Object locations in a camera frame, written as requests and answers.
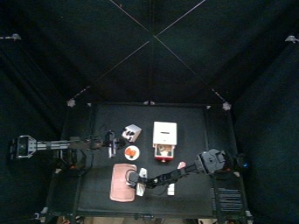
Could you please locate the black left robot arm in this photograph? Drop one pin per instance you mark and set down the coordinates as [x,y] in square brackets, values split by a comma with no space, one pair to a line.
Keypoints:
[51,144]

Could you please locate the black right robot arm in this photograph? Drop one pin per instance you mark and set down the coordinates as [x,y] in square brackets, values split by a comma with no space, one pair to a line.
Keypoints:
[202,165]

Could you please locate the orange salmon sushi piece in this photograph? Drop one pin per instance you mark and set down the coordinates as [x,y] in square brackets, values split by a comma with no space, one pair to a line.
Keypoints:
[131,152]

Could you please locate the small pink toy piece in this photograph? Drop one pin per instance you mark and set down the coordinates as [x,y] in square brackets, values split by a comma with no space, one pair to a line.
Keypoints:
[182,165]

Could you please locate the red white open drawer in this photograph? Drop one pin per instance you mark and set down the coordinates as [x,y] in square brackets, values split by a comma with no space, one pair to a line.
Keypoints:
[163,153]

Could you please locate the brown toy in drawer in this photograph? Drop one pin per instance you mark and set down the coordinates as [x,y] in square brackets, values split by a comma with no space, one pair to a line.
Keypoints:
[163,149]

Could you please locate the white drawer cabinet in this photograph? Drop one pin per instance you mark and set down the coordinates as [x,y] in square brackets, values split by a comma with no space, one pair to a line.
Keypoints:
[164,133]

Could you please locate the pink cutting board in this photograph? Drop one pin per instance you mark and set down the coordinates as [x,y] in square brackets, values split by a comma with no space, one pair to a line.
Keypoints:
[122,182]

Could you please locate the small white plate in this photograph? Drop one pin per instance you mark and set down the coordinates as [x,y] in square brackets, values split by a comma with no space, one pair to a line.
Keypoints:
[132,152]

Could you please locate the small grey toy toaster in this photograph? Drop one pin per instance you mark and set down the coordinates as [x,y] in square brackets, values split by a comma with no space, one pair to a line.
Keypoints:
[131,131]

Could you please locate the small white toy block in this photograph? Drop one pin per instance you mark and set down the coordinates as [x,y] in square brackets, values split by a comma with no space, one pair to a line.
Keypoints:
[171,190]

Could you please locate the black sheet with white print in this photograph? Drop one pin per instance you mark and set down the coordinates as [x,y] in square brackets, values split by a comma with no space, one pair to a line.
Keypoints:
[230,199]

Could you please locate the grey frame corner clamp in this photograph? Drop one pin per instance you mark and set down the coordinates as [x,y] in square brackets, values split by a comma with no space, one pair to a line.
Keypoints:
[15,36]
[71,102]
[291,38]
[148,102]
[226,106]

